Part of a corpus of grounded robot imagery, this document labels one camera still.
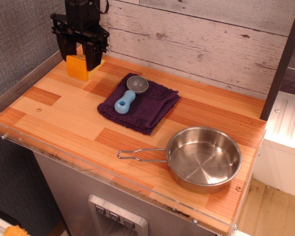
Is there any blue handled grey scoop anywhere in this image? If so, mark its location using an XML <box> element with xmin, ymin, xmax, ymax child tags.
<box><xmin>114</xmin><ymin>76</ymin><xmax>149</xmax><ymax>115</ymax></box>

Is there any grey dispenser button panel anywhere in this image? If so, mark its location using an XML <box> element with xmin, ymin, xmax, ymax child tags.
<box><xmin>88</xmin><ymin>194</ymin><xmax>149</xmax><ymax>236</ymax></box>

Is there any yellow cheese block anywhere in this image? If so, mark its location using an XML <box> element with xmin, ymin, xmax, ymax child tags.
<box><xmin>66</xmin><ymin>55</ymin><xmax>105</xmax><ymax>81</ymax></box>

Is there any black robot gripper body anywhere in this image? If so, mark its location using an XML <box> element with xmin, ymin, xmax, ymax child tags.
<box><xmin>51</xmin><ymin>0</ymin><xmax>110</xmax><ymax>44</ymax></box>

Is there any clear acrylic edge guard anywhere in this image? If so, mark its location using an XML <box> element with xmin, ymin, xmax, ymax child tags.
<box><xmin>0</xmin><ymin>115</ymin><xmax>266</xmax><ymax>236</ymax></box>

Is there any silver toy fridge cabinet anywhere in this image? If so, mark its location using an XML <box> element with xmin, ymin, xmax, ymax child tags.
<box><xmin>34</xmin><ymin>152</ymin><xmax>214</xmax><ymax>236</ymax></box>

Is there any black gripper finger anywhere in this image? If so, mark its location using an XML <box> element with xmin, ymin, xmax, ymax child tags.
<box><xmin>83</xmin><ymin>36</ymin><xmax>106</xmax><ymax>71</ymax></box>
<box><xmin>56</xmin><ymin>32</ymin><xmax>77</xmax><ymax>61</ymax></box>

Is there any dark vertical post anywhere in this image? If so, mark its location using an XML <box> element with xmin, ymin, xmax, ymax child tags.
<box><xmin>260</xmin><ymin>19</ymin><xmax>295</xmax><ymax>121</ymax></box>

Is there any white toy sink unit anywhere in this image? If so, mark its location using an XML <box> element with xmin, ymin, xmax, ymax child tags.
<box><xmin>253</xmin><ymin>92</ymin><xmax>295</xmax><ymax>196</ymax></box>

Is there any stainless steel pan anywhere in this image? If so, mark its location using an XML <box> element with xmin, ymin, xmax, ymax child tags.
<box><xmin>117</xmin><ymin>126</ymin><xmax>243</xmax><ymax>195</ymax></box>

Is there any orange object bottom left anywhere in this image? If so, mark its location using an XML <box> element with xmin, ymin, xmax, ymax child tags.
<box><xmin>3</xmin><ymin>225</ymin><xmax>29</xmax><ymax>236</ymax></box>

